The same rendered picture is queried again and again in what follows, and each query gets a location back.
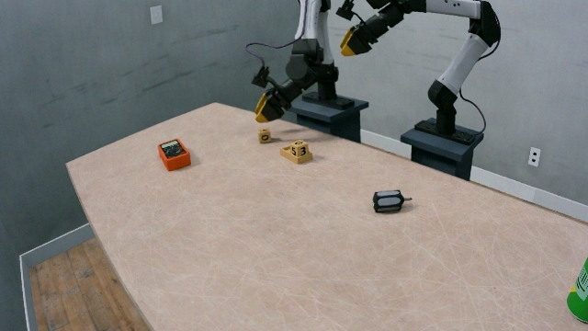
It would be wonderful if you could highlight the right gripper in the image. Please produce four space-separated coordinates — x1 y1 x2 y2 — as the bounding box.
254 78 303 123

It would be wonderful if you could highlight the green soda can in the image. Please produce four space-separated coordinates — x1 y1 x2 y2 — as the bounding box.
567 257 588 323

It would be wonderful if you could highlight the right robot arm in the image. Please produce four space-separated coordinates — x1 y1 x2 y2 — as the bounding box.
251 0 355 108

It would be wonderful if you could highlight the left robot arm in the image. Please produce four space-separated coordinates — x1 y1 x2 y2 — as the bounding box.
366 0 500 145

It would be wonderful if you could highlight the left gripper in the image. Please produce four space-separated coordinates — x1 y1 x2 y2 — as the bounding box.
340 14 389 56

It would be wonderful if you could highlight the beige calendar tray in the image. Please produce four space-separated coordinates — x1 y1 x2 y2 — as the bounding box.
280 145 313 165

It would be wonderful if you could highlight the beige number cube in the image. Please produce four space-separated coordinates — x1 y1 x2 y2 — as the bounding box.
290 140 309 157
257 128 271 143

